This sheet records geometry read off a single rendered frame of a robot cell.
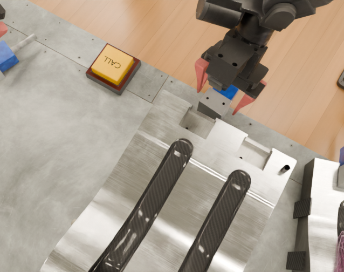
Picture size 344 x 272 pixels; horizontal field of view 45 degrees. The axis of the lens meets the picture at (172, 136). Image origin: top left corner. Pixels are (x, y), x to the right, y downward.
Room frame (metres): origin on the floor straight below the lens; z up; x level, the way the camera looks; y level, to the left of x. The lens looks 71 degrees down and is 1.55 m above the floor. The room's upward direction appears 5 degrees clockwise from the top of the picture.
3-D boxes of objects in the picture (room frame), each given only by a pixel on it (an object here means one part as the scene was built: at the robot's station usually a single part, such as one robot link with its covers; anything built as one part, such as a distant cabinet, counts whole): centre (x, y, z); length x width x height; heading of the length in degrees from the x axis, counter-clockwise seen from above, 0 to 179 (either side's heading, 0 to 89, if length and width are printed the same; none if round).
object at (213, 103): (0.35, -0.10, 0.83); 0.13 x 0.05 x 0.05; 150
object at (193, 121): (0.25, -0.04, 0.87); 0.05 x 0.05 x 0.04; 65
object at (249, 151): (0.21, -0.14, 0.87); 0.05 x 0.05 x 0.04; 65
